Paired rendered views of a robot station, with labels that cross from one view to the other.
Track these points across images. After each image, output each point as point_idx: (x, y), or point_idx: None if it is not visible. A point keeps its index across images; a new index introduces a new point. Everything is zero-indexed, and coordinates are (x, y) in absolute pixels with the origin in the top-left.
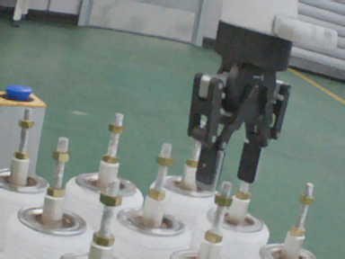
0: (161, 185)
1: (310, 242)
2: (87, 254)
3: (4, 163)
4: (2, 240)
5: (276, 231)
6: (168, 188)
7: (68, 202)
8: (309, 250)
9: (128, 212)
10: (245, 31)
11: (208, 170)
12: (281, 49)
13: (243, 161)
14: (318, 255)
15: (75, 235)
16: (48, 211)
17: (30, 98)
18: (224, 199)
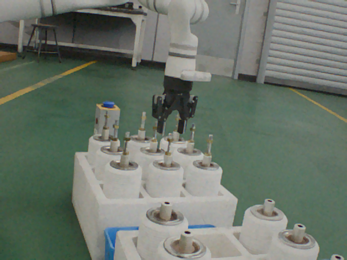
0: (155, 137)
1: (261, 173)
2: None
3: None
4: None
5: (243, 167)
6: (166, 140)
7: None
8: (259, 176)
9: (144, 147)
10: (171, 77)
11: (160, 128)
12: (186, 83)
13: (179, 125)
14: (264, 179)
15: (120, 154)
16: (111, 146)
17: (114, 106)
18: (169, 139)
